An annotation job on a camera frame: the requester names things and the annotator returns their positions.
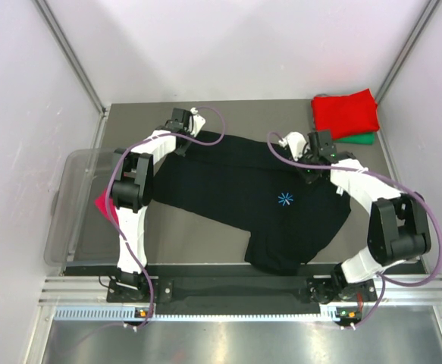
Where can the folded red t shirt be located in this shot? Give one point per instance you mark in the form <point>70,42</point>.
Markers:
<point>347,115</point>

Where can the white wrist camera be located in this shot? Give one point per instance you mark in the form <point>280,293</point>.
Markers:
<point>196,122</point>
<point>296,143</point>

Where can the clear plastic bin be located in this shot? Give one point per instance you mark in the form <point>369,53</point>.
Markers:
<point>79,234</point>

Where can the magenta t shirt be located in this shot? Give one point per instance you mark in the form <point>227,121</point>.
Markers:
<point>106,207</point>

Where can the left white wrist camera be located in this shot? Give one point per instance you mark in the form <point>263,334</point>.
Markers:
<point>196,122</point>

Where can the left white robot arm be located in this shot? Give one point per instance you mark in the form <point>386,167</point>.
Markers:
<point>130,191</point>

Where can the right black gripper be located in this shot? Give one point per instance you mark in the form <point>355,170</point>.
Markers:
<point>308,178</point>

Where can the black t shirt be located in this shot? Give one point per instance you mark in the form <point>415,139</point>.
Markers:
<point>238,182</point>

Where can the folded green t shirt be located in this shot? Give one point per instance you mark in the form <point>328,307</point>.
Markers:
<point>361,139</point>

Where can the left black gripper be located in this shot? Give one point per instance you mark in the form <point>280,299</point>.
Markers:
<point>180,151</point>

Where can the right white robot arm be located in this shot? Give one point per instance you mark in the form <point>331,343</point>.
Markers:
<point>398,225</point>

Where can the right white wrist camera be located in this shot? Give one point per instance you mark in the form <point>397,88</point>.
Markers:
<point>296,143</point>

